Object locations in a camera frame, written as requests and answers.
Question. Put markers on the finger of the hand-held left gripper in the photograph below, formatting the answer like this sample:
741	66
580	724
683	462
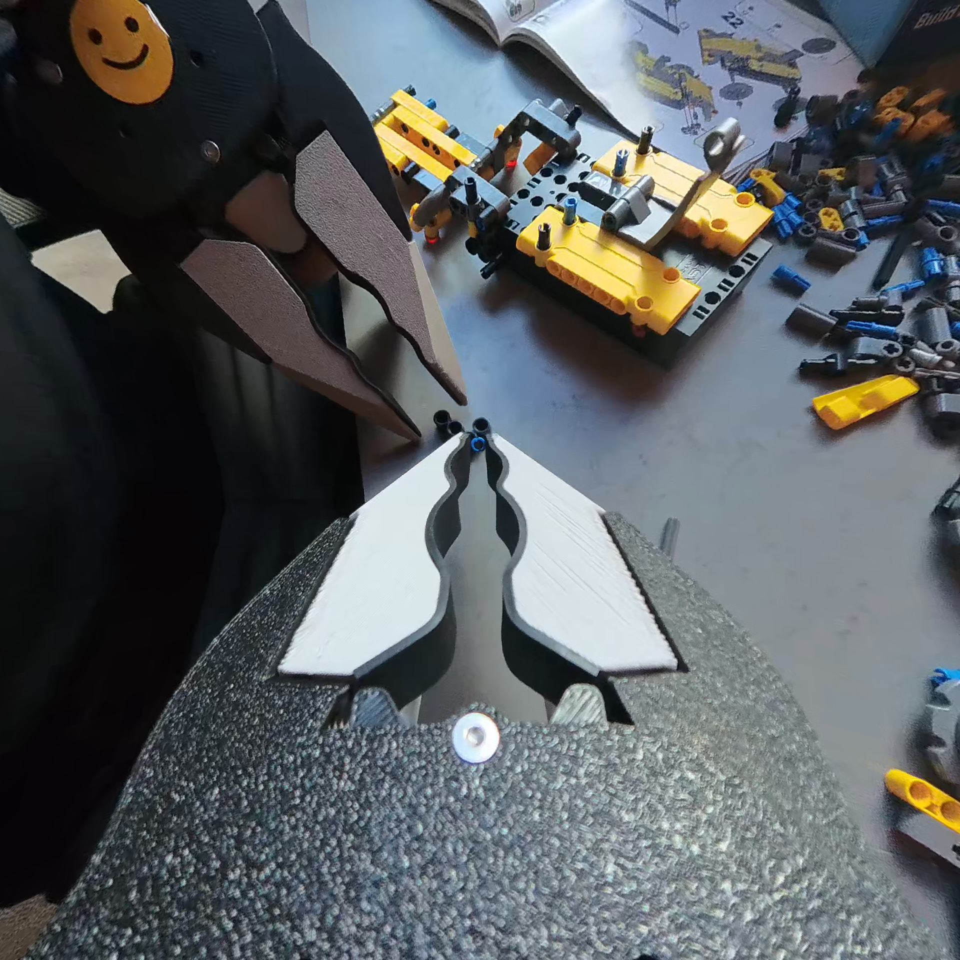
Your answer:
352	225
277	315

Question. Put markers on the yellow toy brick vehicle model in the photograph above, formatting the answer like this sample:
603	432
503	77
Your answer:
600	262

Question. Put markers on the pile of small brick parts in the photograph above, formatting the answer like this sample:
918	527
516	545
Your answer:
870	225

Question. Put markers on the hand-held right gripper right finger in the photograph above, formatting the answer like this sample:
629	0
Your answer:
585	592

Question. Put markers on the dark blue cardboard box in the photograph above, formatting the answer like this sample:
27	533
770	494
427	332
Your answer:
900	26

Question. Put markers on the grey desk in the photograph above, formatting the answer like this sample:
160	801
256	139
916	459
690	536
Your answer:
600	450

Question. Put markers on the black connector brick piece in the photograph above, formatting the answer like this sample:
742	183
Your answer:
457	427

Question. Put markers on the grey axle rod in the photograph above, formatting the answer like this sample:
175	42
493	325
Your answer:
669	536

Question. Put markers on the white instruction booklet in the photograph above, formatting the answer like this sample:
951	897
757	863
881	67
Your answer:
637	52

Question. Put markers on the blue pin brick piece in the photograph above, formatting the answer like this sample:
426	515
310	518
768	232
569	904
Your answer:
478	442

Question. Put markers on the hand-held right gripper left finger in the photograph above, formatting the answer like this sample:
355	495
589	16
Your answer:
367	592

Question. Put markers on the person's grey trouser legs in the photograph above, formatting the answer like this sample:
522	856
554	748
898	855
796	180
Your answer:
262	465

